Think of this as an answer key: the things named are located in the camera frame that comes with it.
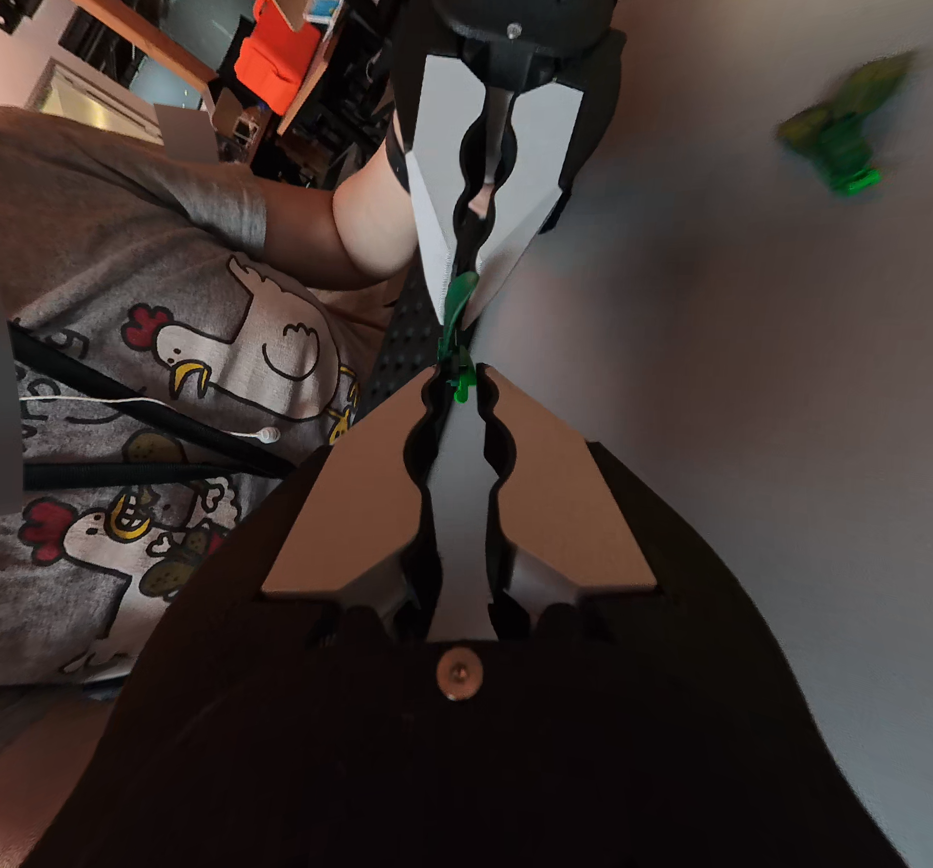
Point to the black perforated board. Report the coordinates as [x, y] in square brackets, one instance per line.
[401, 343]

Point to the green lego build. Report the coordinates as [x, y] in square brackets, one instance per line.
[838, 139]

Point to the green lego plant piece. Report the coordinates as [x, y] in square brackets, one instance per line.
[459, 296]

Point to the person in grey chicken shirt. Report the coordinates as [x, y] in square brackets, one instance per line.
[95, 227]

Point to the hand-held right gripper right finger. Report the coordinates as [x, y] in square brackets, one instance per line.
[568, 511]

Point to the orange plastic case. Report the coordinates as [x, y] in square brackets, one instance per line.
[273, 59]

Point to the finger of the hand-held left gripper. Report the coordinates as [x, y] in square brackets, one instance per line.
[437, 125]
[543, 147]

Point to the person's left forearm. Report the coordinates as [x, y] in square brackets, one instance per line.
[342, 227]

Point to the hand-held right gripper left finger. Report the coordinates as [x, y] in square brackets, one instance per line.
[350, 511]

